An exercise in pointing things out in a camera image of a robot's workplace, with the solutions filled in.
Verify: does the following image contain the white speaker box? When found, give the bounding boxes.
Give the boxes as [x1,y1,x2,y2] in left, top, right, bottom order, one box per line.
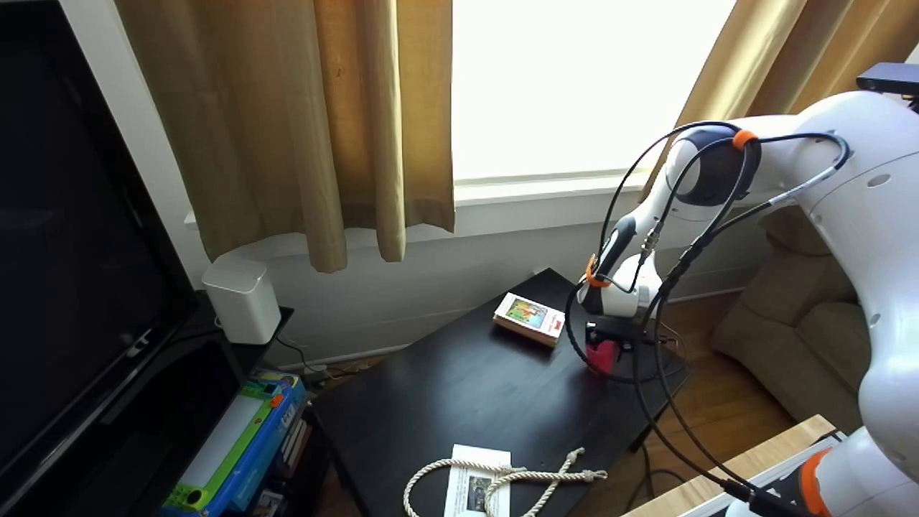
[200,257,282,346]

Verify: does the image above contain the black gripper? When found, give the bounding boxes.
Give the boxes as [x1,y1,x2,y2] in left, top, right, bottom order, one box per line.
[586,316,642,357]

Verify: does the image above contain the tan curtain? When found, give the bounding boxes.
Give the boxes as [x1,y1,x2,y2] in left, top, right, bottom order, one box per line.
[114,0,453,274]
[678,0,919,125]

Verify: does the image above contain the pink plastic cup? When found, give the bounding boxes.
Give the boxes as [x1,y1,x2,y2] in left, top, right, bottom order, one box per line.
[586,340,618,376]

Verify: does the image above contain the black tv stand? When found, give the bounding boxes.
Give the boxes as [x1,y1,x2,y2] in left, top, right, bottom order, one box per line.
[0,306,333,517]

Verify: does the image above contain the black television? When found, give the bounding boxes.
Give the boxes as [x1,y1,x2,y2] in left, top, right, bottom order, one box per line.
[0,0,190,492]

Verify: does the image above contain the light wooden board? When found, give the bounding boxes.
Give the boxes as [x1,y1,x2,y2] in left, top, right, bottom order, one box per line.
[621,410,839,517]

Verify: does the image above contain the white rope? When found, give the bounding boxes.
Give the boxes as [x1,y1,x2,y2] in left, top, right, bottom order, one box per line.
[398,445,612,517]

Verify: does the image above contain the left tan curtain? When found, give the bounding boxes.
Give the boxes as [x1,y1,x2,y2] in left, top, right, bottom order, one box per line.
[114,0,453,274]

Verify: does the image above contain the olive green armchair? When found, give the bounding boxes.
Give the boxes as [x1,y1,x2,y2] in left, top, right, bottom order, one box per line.
[712,206,869,430]

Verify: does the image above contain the green blue board game box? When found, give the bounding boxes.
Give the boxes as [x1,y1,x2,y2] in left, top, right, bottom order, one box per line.
[161,373,306,517]

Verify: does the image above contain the black coffee table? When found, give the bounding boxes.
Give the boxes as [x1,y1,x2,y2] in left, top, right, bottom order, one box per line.
[309,300,687,517]

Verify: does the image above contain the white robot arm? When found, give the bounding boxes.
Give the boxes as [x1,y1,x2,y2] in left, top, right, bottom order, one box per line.
[576,93,919,517]

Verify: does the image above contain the right tan curtain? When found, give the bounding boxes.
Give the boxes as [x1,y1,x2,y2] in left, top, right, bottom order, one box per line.
[678,0,919,125]

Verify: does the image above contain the white card box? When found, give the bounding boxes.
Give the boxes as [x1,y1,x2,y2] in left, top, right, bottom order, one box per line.
[493,293,566,349]

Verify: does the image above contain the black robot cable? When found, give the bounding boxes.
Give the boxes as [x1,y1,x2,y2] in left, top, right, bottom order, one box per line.
[562,119,855,512]

